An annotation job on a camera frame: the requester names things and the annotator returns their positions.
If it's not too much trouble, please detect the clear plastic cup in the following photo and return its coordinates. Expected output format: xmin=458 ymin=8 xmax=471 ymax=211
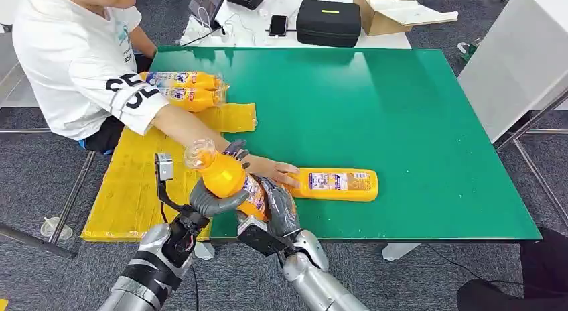
xmin=40 ymin=216 xmax=74 ymax=242

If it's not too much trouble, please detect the person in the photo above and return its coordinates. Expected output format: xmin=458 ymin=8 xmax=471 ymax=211
xmin=12 ymin=0 xmax=301 ymax=188

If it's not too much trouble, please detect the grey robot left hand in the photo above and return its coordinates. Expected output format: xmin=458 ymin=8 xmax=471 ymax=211
xmin=189 ymin=139 xmax=251 ymax=218

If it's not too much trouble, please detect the white background table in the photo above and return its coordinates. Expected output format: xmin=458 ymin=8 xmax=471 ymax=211
xmin=177 ymin=0 xmax=413 ymax=50

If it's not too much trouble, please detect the large white panel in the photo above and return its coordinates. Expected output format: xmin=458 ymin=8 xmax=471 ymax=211
xmin=457 ymin=0 xmax=568 ymax=143

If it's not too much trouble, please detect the white foam sheet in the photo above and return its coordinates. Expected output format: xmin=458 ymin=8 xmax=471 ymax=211
xmin=369 ymin=0 xmax=459 ymax=27

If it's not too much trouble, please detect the green table mat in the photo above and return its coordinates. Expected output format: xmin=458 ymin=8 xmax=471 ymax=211
xmin=148 ymin=46 xmax=543 ymax=243

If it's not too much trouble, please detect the black thin cable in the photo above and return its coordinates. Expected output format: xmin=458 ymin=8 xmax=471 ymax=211
xmin=180 ymin=27 xmax=227 ymax=47

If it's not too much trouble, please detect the white table foot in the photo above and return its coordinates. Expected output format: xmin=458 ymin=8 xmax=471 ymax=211
xmin=381 ymin=243 xmax=421 ymax=262
xmin=194 ymin=241 xmax=216 ymax=261

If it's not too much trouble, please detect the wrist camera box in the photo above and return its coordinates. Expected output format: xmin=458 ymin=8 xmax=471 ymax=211
xmin=236 ymin=214 xmax=294 ymax=257
xmin=154 ymin=152 xmax=185 ymax=214

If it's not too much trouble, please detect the black floor cable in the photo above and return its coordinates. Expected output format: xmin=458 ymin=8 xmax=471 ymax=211
xmin=428 ymin=244 xmax=522 ymax=284

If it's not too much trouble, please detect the black smartphone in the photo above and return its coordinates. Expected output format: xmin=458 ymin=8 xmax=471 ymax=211
xmin=268 ymin=15 xmax=289 ymax=38

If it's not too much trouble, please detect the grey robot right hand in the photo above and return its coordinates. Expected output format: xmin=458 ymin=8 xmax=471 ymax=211
xmin=259 ymin=176 xmax=301 ymax=239

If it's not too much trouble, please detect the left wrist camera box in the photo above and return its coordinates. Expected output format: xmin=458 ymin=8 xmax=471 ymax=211
xmin=154 ymin=152 xmax=185 ymax=214

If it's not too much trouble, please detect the person's right hand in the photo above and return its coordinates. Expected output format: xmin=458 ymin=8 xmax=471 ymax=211
xmin=244 ymin=154 xmax=301 ymax=188

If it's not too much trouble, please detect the white charging cable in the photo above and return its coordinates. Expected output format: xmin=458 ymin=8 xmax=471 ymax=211
xmin=182 ymin=7 xmax=267 ymax=46

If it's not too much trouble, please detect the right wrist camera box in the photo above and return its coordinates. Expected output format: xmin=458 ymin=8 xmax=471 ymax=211
xmin=236 ymin=214 xmax=294 ymax=257

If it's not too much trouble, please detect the open cardboard box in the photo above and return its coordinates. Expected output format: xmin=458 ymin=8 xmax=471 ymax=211
xmin=353 ymin=0 xmax=459 ymax=36

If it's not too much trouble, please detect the orange drink bottle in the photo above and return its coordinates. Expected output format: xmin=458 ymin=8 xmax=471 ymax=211
xmin=141 ymin=70 xmax=224 ymax=91
xmin=183 ymin=139 xmax=271 ymax=222
xmin=157 ymin=86 xmax=227 ymax=113
xmin=286 ymin=168 xmax=379 ymax=203

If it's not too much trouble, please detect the metal table leg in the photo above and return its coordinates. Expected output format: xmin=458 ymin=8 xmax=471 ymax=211
xmin=0 ymin=149 xmax=96 ymax=260

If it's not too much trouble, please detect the tablet with dark screen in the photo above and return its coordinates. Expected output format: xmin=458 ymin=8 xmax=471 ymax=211
xmin=188 ymin=0 xmax=226 ymax=30

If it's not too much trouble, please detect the metal panel frame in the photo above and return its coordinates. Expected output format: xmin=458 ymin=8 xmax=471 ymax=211
xmin=494 ymin=86 xmax=568 ymax=230

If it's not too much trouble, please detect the black zip case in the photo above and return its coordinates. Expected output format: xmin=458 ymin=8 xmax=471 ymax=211
xmin=295 ymin=0 xmax=362 ymax=48

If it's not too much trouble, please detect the yellow plastic sheet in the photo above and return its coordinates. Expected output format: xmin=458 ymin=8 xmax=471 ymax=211
xmin=80 ymin=102 xmax=259 ymax=243

